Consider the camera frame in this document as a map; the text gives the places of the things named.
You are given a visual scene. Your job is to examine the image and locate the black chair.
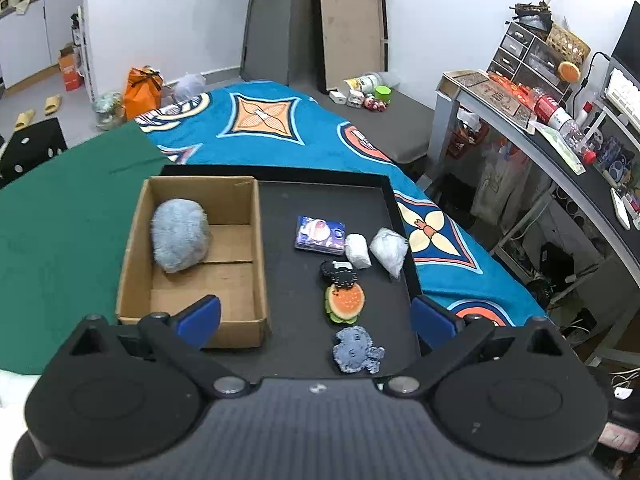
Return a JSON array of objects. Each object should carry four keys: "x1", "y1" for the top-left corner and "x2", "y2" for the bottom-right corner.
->
[{"x1": 0, "y1": 117, "x2": 69, "y2": 184}]

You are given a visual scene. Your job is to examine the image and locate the orange cardboard box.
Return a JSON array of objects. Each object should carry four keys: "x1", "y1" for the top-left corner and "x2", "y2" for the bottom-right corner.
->
[{"x1": 58, "y1": 45, "x2": 84, "y2": 92}]

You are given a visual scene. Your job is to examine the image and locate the large black leaning tray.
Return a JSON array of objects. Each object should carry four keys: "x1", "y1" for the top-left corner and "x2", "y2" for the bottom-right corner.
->
[{"x1": 310, "y1": 0, "x2": 390, "y2": 95}]

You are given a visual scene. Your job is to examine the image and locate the white cloth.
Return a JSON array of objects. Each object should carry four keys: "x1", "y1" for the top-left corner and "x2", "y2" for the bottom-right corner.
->
[{"x1": 345, "y1": 233, "x2": 372, "y2": 269}]

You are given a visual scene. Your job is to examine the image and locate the orange bag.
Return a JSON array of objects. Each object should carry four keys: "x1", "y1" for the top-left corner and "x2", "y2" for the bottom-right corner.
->
[{"x1": 123, "y1": 66, "x2": 165, "y2": 121}]

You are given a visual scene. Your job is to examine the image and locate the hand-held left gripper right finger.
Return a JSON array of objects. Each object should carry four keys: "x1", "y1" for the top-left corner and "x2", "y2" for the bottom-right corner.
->
[{"x1": 382, "y1": 295, "x2": 578, "y2": 396}]

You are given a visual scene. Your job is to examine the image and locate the grey leaning board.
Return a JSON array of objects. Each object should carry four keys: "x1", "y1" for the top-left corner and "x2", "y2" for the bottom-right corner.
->
[{"x1": 240, "y1": 0, "x2": 321, "y2": 87}]

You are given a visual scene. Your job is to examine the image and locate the green cloth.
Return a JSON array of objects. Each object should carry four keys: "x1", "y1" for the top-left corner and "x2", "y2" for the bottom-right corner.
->
[{"x1": 0, "y1": 120, "x2": 172, "y2": 376}]

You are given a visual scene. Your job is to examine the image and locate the blue patterned blanket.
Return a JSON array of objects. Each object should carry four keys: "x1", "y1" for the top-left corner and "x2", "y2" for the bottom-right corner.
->
[{"x1": 135, "y1": 79, "x2": 549, "y2": 328}]

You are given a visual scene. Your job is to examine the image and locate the blue-grey felt plush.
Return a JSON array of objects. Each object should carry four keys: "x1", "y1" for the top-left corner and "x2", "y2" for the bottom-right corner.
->
[{"x1": 332, "y1": 326, "x2": 386, "y2": 374}]

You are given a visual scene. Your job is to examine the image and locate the bamboo basket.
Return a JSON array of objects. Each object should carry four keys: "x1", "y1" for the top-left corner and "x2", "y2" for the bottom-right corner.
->
[{"x1": 546, "y1": 22, "x2": 592, "y2": 67}]

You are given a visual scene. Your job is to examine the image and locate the white tote bag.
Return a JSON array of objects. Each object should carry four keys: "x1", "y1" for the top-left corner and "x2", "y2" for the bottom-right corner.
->
[{"x1": 470, "y1": 139, "x2": 532, "y2": 224}]

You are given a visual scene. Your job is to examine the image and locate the clear plastic bag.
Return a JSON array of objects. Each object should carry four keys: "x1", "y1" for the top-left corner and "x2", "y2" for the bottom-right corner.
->
[{"x1": 172, "y1": 72, "x2": 207, "y2": 101}]

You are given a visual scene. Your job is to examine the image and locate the white kitchen cabinets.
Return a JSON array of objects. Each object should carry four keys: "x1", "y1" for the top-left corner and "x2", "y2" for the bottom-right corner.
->
[{"x1": 0, "y1": 0, "x2": 86, "y2": 92}]

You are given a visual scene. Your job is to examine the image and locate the grey drawer organizer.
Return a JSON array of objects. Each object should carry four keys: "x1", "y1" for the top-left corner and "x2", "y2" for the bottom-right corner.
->
[{"x1": 487, "y1": 19, "x2": 574, "y2": 102}]

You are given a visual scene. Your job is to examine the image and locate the brown ship model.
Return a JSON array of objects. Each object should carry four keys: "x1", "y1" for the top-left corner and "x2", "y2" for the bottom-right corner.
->
[{"x1": 508, "y1": 0, "x2": 554, "y2": 26}]

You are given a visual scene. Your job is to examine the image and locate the grey desk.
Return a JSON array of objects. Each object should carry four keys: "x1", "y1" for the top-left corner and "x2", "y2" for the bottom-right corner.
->
[{"x1": 434, "y1": 70, "x2": 640, "y2": 366}]

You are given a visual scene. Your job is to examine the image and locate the small black plush charm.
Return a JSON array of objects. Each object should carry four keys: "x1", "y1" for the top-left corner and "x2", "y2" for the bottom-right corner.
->
[{"x1": 320, "y1": 260, "x2": 357, "y2": 289}]

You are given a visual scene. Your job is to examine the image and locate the white remote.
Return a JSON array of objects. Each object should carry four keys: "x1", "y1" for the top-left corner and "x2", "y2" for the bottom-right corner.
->
[{"x1": 610, "y1": 187, "x2": 632, "y2": 231}]

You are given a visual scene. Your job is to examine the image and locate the white keyboard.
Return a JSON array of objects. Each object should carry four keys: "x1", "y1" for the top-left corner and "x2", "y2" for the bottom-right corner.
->
[{"x1": 604, "y1": 67, "x2": 640, "y2": 132}]

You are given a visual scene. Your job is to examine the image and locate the grey fluffy plush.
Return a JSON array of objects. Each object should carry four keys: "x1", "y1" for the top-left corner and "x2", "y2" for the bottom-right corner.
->
[{"x1": 151, "y1": 199, "x2": 211, "y2": 274}]

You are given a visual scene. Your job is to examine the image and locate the black monitor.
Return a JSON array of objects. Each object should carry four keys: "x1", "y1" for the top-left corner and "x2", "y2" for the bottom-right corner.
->
[{"x1": 612, "y1": 2, "x2": 640, "y2": 77}]

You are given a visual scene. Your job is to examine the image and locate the black shallow tray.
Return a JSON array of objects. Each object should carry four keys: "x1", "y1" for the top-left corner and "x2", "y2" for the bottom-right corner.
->
[{"x1": 160, "y1": 164, "x2": 425, "y2": 381}]

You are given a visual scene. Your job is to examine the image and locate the clear bottle red label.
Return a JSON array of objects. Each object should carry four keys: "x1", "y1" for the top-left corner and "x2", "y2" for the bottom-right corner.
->
[{"x1": 531, "y1": 87, "x2": 597, "y2": 165}]

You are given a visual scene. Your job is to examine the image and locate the clear bag of white filling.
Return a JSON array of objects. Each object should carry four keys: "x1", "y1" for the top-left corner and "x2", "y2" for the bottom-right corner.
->
[{"x1": 370, "y1": 228, "x2": 410, "y2": 280}]

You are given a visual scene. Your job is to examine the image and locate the blue tissue packet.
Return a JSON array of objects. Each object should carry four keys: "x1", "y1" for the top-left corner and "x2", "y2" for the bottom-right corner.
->
[{"x1": 294, "y1": 215, "x2": 347, "y2": 256}]

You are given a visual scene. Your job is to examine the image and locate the watermelon slice plush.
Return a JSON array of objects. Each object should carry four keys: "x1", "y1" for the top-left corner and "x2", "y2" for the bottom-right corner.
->
[{"x1": 324, "y1": 282, "x2": 364, "y2": 325}]

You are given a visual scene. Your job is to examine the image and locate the glass jar with plant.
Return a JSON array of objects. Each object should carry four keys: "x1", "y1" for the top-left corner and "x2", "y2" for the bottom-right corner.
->
[{"x1": 94, "y1": 91, "x2": 126, "y2": 130}]

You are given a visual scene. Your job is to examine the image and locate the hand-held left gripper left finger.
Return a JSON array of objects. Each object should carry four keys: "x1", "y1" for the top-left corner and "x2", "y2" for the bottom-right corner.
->
[{"x1": 65, "y1": 295, "x2": 251, "y2": 398}]

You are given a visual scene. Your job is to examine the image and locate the black cable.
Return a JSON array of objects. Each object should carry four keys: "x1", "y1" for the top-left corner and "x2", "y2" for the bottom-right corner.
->
[{"x1": 571, "y1": 51, "x2": 612, "y2": 107}]

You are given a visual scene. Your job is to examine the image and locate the brown cardboard box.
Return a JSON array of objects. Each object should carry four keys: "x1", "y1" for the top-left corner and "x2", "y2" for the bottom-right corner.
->
[{"x1": 116, "y1": 176, "x2": 271, "y2": 350}]

